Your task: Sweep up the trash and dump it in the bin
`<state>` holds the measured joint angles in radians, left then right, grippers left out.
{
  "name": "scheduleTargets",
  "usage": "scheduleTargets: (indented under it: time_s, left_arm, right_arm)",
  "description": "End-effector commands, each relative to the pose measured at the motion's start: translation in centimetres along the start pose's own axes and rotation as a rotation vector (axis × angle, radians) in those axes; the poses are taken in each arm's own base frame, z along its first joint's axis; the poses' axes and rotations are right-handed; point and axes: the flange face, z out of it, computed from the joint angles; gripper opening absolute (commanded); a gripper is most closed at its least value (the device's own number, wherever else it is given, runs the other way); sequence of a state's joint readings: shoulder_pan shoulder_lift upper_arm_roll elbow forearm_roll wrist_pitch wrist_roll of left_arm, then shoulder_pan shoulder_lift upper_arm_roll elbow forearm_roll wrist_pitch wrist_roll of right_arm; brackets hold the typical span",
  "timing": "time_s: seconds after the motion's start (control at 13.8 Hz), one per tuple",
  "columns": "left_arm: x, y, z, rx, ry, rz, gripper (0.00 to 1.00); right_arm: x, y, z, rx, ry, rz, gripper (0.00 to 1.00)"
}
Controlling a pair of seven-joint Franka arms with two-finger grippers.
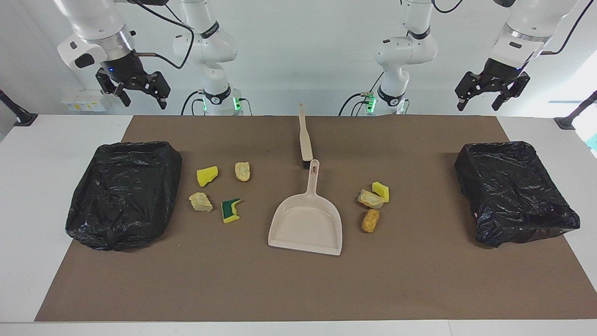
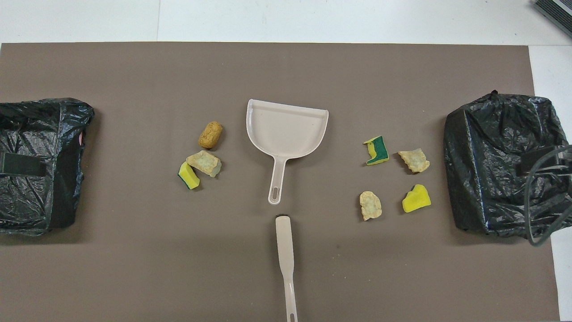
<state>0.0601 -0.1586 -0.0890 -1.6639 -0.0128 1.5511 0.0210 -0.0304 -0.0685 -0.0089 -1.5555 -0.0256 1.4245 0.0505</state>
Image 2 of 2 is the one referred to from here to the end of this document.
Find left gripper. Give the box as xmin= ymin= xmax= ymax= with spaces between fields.
xmin=0 ymin=152 xmax=46 ymax=176

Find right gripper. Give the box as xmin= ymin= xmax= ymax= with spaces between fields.
xmin=516 ymin=145 xmax=572 ymax=176

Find beige sponge piece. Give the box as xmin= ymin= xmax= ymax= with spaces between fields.
xmin=398 ymin=148 xmax=430 ymax=174
xmin=359 ymin=191 xmax=383 ymax=221

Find plain yellow sponge piece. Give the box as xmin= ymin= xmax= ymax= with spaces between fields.
xmin=402 ymin=184 xmax=432 ymax=213

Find yellow sponge green backing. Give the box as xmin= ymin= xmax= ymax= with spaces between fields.
xmin=178 ymin=161 xmax=201 ymax=190

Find green yellow curved sponge piece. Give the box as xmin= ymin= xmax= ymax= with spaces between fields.
xmin=363 ymin=136 xmax=390 ymax=166

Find tan sponge chunk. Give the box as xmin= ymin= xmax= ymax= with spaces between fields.
xmin=186 ymin=150 xmax=223 ymax=178

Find brown cork-like lump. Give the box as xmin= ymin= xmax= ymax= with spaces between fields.
xmin=198 ymin=121 xmax=223 ymax=149

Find beige plastic dustpan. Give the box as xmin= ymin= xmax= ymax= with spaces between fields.
xmin=246 ymin=99 xmax=329 ymax=206

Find beige brush black bristles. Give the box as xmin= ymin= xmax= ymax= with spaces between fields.
xmin=275 ymin=215 xmax=299 ymax=322

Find black bag lined bin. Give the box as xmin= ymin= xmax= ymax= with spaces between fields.
xmin=443 ymin=90 xmax=572 ymax=240
xmin=0 ymin=97 xmax=95 ymax=237

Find grey ribbed device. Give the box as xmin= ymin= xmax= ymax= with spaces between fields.
xmin=533 ymin=0 xmax=572 ymax=37

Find brown table mat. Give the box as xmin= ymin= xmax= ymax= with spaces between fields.
xmin=0 ymin=42 xmax=560 ymax=322

